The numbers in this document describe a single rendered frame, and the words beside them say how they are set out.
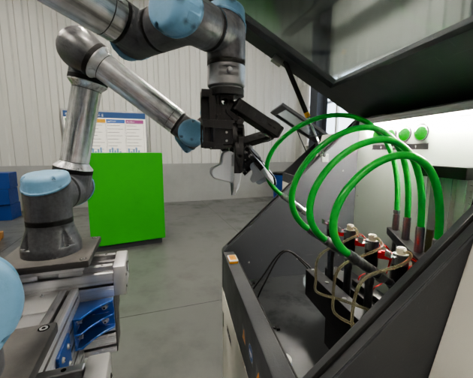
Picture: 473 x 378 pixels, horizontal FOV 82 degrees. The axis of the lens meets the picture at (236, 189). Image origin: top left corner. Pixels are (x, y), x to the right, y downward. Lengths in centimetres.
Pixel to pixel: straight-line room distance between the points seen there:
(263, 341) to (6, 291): 46
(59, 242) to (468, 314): 88
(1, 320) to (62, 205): 61
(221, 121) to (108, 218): 349
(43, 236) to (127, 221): 310
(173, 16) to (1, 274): 38
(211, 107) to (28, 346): 49
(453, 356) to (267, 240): 69
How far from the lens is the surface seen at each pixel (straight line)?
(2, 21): 798
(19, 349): 56
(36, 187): 88
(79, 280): 91
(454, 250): 52
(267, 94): 797
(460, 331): 54
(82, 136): 99
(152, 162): 390
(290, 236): 110
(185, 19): 48
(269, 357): 59
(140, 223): 400
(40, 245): 90
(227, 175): 54
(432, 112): 90
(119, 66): 86
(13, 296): 30
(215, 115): 55
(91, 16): 55
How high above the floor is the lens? 133
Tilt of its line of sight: 8 degrees down
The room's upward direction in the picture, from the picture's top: straight up
